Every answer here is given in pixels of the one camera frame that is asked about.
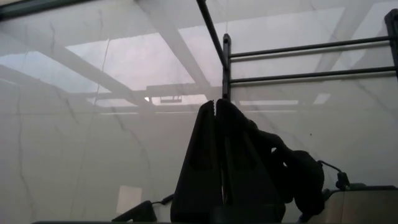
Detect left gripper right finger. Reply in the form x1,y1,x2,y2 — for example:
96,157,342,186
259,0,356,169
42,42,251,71
216,98,287,223

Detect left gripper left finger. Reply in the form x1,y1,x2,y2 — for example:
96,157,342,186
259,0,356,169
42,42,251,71
170,100,223,223

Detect black garment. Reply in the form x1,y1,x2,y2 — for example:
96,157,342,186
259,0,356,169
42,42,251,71
217,98,326,223

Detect black clothes rack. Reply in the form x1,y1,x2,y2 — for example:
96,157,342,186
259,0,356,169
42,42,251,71
196,0,398,102

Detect black cable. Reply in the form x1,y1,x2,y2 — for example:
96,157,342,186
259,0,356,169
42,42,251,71
151,160,351,207

